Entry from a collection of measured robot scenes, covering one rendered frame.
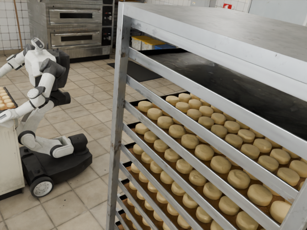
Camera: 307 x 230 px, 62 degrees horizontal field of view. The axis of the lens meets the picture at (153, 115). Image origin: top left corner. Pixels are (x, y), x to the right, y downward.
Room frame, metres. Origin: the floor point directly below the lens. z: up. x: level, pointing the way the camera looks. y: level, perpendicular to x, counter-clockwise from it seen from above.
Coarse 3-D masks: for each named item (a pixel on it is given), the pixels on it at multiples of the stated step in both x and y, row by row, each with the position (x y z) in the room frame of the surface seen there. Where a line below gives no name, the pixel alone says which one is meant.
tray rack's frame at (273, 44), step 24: (168, 24) 0.61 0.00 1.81; (192, 24) 0.56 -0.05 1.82; (216, 24) 0.62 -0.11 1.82; (240, 24) 0.68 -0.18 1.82; (264, 24) 0.75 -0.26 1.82; (288, 24) 0.84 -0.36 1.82; (216, 48) 0.49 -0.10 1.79; (240, 48) 0.45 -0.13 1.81; (264, 48) 0.42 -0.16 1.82; (288, 48) 0.45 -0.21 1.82; (288, 72) 0.38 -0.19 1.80; (288, 216) 0.31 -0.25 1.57
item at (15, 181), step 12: (0, 132) 1.58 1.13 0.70; (12, 132) 1.63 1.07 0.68; (0, 144) 1.57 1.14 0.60; (12, 144) 1.62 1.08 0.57; (0, 156) 1.56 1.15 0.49; (12, 156) 1.61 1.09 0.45; (0, 168) 1.54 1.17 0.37; (12, 168) 1.60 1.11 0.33; (0, 180) 1.53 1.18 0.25; (12, 180) 1.59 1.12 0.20; (0, 192) 1.52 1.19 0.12; (12, 192) 1.60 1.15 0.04
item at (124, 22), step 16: (128, 32) 0.78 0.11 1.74; (128, 48) 0.78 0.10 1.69; (112, 112) 0.78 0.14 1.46; (112, 128) 0.78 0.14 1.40; (112, 144) 0.77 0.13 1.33; (112, 160) 0.77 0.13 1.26; (112, 176) 0.76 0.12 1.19; (112, 192) 0.77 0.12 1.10; (112, 208) 0.77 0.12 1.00; (112, 224) 0.77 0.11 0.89
